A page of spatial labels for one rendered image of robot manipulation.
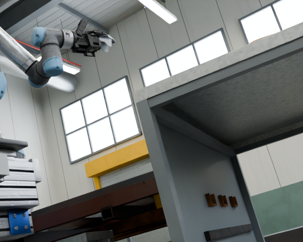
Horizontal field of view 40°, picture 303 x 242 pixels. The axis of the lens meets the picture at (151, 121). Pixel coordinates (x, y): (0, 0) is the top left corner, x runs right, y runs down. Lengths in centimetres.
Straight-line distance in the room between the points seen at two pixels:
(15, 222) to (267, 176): 881
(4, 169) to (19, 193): 21
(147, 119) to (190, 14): 1041
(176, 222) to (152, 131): 28
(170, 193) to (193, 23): 1038
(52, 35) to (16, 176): 55
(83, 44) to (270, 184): 860
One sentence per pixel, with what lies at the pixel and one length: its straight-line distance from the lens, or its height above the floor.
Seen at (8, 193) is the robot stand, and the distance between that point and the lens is 152.
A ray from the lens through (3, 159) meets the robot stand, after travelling 137.
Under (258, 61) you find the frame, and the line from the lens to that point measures 127.
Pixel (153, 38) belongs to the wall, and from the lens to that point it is 1197.
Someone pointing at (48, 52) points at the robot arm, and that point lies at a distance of 166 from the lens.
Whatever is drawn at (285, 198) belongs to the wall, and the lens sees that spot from 998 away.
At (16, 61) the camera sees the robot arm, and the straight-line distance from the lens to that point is 177.
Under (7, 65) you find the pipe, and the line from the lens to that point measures 1113.
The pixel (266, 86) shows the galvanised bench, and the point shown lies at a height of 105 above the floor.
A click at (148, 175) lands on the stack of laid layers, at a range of 171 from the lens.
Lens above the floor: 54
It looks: 17 degrees up
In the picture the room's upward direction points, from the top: 15 degrees counter-clockwise
